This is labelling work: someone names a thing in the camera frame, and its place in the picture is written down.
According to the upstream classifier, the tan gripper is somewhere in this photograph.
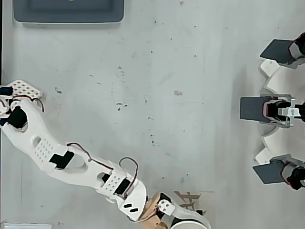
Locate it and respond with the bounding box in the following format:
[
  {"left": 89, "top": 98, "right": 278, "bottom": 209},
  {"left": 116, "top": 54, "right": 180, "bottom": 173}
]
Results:
[{"left": 139, "top": 192, "right": 212, "bottom": 229}]

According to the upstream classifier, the black paper cup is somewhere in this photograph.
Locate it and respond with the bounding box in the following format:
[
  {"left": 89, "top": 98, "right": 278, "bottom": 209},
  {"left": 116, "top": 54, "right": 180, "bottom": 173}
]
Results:
[{"left": 170, "top": 219, "right": 206, "bottom": 229}]

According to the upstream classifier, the grey plastic tray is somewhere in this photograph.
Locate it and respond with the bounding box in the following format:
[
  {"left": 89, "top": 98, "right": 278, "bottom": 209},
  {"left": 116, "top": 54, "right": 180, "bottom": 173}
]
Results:
[{"left": 13, "top": 0, "right": 125, "bottom": 24}]

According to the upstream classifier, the red black servo cable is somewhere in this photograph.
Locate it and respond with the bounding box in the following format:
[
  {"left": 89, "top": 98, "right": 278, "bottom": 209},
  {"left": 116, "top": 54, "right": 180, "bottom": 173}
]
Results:
[
  {"left": 118, "top": 156, "right": 139, "bottom": 191},
  {"left": 66, "top": 142, "right": 114, "bottom": 171},
  {"left": 32, "top": 96, "right": 45, "bottom": 113}
]

